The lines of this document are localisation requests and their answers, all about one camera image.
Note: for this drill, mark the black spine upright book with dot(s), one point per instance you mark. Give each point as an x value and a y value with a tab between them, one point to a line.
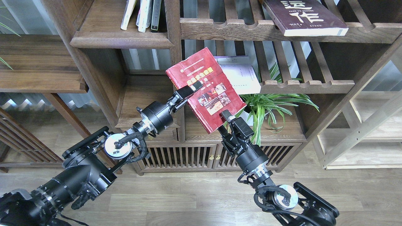
156	9

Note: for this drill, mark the dark slatted wooden rack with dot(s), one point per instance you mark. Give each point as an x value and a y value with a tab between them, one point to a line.
16	137

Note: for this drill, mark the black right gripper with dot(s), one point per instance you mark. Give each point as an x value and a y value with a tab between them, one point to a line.
249	157

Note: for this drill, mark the white lavender paperback book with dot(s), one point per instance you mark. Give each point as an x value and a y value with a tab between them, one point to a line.
240	73

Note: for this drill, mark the light wooden shelf frame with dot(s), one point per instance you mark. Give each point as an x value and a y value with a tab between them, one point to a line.
367	133

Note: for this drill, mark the dark wooden side table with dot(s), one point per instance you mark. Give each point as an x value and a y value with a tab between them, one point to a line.
41	64

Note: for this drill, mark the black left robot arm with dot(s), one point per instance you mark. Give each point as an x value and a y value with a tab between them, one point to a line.
90	166

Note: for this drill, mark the green spider plant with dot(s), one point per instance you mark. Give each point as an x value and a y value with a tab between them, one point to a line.
270	108

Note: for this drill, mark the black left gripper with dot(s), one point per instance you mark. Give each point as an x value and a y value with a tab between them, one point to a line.
156	117

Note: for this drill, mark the dark maroon book chinese title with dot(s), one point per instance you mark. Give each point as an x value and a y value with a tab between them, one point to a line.
304	18

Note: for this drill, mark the white plant pot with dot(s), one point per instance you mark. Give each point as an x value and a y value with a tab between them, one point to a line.
257	113

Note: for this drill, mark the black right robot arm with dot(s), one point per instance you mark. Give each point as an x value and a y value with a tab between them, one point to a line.
294	205

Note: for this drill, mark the cream spine upright book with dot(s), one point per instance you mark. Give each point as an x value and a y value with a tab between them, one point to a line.
129	8

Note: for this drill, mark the red paperback book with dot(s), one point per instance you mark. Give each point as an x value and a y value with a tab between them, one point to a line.
216	95

